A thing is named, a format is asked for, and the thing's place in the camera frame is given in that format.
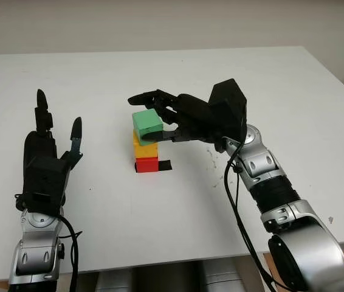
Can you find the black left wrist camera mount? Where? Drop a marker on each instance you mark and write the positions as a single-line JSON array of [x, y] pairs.
[[46, 182]]

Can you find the green block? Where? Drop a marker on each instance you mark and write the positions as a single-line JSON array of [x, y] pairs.
[[146, 123]]

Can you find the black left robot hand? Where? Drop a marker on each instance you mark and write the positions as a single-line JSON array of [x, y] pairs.
[[39, 146]]

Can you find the grey robot leg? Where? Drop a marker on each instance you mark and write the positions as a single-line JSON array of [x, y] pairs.
[[225, 276], [115, 281]]

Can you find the grey left robot leg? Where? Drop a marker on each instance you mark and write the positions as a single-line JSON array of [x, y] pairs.
[[115, 281]]

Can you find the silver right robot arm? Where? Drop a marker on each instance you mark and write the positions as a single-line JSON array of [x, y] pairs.
[[281, 194]]

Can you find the black tape strip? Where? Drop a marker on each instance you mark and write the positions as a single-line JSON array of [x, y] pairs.
[[165, 165]]

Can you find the red block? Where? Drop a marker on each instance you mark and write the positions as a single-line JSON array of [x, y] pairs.
[[146, 165]]

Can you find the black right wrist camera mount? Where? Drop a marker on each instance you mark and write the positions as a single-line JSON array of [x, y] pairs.
[[229, 106]]

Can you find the grey right robot leg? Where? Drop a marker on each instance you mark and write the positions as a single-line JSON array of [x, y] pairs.
[[225, 276]]

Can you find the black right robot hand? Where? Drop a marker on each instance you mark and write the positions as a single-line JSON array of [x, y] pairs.
[[193, 118]]

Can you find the yellow block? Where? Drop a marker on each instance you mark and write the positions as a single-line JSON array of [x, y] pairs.
[[146, 150]]

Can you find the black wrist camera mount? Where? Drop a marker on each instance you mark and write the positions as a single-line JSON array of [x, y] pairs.
[[46, 182], [229, 106]]

